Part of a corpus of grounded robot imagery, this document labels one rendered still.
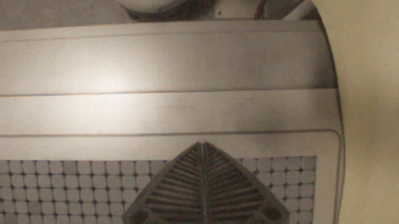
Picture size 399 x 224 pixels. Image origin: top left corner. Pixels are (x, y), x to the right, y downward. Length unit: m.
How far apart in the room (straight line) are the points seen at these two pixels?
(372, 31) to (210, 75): 0.31
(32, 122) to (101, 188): 0.19
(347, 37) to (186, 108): 0.33
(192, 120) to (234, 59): 0.15
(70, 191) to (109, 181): 0.09
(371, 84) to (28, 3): 2.03
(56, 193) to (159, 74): 0.33
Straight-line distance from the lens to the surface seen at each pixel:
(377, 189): 0.48
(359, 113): 0.41
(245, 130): 0.30
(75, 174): 0.41
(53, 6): 1.76
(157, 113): 0.29
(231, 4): 1.33
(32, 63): 0.47
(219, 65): 0.31
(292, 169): 0.37
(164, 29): 0.35
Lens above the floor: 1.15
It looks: 86 degrees down
